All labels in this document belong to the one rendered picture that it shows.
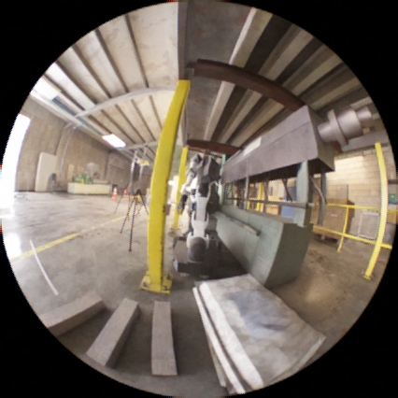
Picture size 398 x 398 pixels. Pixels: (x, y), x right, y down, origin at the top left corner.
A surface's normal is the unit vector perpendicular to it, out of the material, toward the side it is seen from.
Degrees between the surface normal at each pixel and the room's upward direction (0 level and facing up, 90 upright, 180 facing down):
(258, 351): 26
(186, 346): 0
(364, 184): 90
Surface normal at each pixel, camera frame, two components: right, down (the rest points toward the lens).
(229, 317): -0.13, -0.96
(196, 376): 0.12, -0.99
